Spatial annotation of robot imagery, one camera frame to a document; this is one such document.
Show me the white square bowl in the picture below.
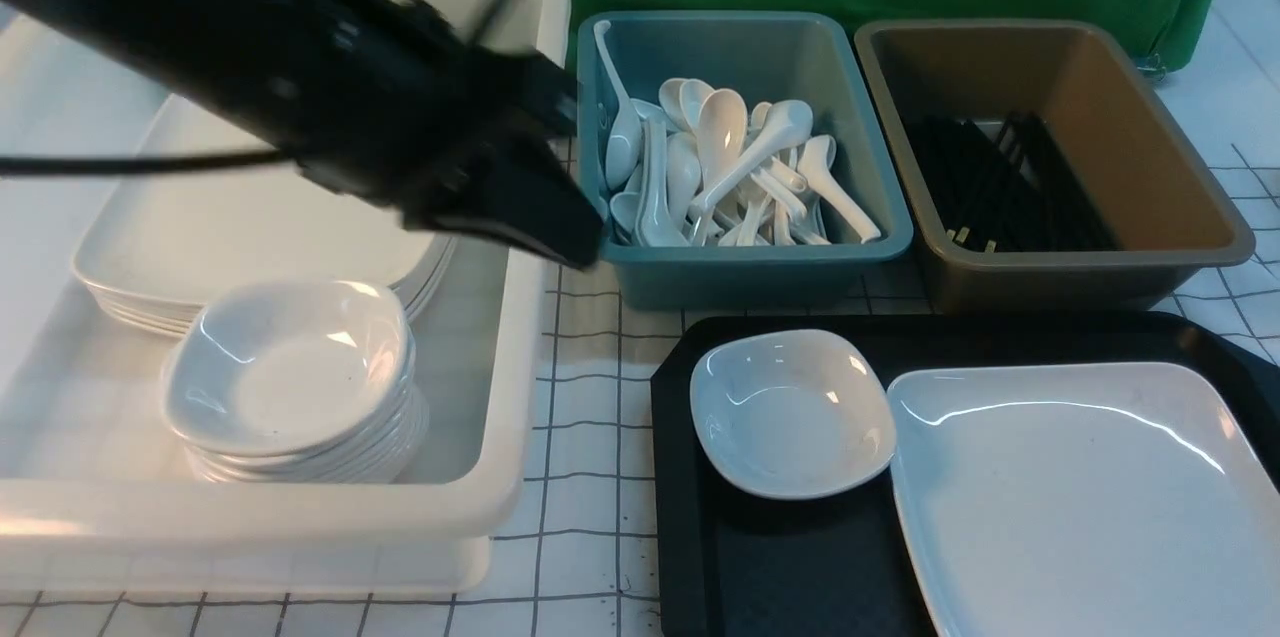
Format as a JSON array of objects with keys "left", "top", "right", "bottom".
[{"left": 689, "top": 330, "right": 897, "bottom": 501}]

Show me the pile of white spoons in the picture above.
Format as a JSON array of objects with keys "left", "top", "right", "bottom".
[{"left": 576, "top": 12, "right": 914, "bottom": 265}]

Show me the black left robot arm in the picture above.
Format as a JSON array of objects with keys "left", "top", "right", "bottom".
[{"left": 3, "top": 0, "right": 604, "bottom": 271}]

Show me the stack of white bowls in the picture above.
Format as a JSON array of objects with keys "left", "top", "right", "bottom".
[{"left": 159, "top": 280, "right": 429, "bottom": 485}]

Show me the white grid tablecloth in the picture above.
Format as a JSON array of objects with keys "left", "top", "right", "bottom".
[{"left": 3, "top": 5, "right": 1277, "bottom": 636}]

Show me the large white square plate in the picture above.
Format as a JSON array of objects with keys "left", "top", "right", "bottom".
[{"left": 887, "top": 362, "right": 1279, "bottom": 636}]

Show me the large white plastic tub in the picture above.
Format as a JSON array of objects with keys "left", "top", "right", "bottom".
[{"left": 0, "top": 0, "right": 573, "bottom": 599}]

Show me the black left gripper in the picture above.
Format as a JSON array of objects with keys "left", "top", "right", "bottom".
[{"left": 297, "top": 0, "right": 604, "bottom": 271}]

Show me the black serving tray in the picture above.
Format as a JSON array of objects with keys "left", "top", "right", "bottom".
[{"left": 650, "top": 312, "right": 1279, "bottom": 636}]

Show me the pile of black chopsticks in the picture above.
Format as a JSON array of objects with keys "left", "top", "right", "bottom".
[{"left": 906, "top": 110, "right": 1120, "bottom": 253}]

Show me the teal plastic bin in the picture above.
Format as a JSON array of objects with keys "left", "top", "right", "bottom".
[{"left": 576, "top": 12, "right": 914, "bottom": 312}]

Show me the stack of white plates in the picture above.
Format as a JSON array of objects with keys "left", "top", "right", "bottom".
[{"left": 70, "top": 92, "right": 461, "bottom": 338}]

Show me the brown plastic bin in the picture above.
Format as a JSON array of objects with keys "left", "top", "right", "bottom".
[{"left": 855, "top": 19, "right": 1256, "bottom": 313}]

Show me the black cable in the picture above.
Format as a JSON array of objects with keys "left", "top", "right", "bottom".
[{"left": 0, "top": 0, "right": 547, "bottom": 180}]

